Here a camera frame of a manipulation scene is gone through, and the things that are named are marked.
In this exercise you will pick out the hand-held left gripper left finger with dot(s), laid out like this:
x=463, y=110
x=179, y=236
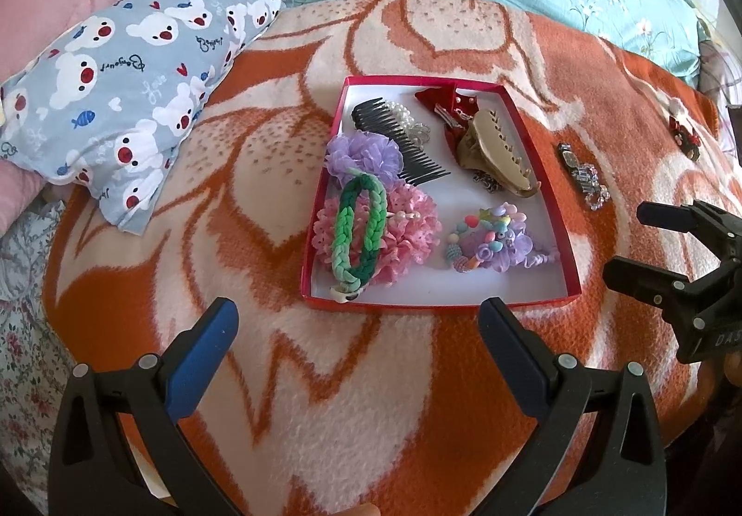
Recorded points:
x=203, y=356

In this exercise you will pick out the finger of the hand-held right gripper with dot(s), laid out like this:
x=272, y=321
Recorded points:
x=672, y=214
x=643, y=281

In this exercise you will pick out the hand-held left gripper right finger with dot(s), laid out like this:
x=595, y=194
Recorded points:
x=513, y=356

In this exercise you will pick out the red jewelry box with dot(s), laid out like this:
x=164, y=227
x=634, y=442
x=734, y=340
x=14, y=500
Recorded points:
x=440, y=284

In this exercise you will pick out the purple mesh scrunchie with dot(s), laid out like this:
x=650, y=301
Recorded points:
x=365, y=154

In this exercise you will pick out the red fan hair clip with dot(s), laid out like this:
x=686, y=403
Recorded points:
x=440, y=101

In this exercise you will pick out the white pearl hair band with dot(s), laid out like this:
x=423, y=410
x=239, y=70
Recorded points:
x=403, y=113

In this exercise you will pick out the person's left hand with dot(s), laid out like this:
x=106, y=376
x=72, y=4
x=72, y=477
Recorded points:
x=360, y=511

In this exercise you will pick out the small red bow hair clip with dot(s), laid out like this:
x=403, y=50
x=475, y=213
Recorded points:
x=683, y=136

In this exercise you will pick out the crystal hair clip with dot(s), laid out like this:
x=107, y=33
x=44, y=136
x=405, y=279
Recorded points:
x=574, y=159

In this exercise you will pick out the orange and white blanket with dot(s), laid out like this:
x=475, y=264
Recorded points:
x=348, y=406

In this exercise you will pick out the pale purple cloth pile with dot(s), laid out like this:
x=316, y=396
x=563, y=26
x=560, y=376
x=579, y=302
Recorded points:
x=722, y=70

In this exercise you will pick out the pink mesh scrunchie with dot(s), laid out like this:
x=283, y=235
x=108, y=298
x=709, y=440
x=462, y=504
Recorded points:
x=411, y=226

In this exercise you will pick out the small flower print sheet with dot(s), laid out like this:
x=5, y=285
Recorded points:
x=23, y=348

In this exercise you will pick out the tan claw hair clip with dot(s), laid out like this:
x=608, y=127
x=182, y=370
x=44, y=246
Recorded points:
x=487, y=151

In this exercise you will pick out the black hair comb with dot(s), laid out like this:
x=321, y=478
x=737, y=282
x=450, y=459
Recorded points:
x=400, y=142

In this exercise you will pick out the bear print pillow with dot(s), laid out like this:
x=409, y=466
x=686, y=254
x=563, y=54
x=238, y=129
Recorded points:
x=116, y=64

